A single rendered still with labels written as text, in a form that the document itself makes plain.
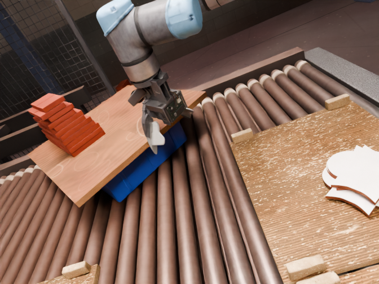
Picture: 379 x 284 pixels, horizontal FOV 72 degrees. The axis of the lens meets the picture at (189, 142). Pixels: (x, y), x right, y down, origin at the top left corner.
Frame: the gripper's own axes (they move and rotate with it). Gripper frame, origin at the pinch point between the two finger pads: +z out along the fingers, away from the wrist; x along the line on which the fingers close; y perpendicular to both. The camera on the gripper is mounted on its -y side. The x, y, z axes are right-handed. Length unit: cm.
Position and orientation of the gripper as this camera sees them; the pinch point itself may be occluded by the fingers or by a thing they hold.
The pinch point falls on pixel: (171, 134)
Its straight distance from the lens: 73.3
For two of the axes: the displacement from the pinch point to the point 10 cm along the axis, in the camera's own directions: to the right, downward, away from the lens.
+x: 5.9, -6.8, 4.4
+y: 7.4, 2.3, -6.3
